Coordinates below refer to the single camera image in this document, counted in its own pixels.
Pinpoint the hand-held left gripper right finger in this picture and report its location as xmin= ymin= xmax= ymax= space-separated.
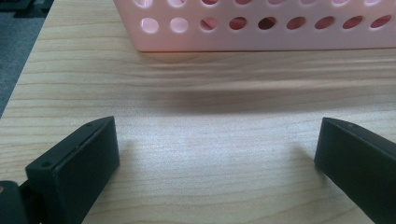
xmin=313 ymin=117 xmax=396 ymax=224

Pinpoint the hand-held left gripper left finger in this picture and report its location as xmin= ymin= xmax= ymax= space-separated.
xmin=25 ymin=116 xmax=120 ymax=224

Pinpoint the pink perforated plastic basket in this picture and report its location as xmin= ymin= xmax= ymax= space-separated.
xmin=113 ymin=0 xmax=396 ymax=53

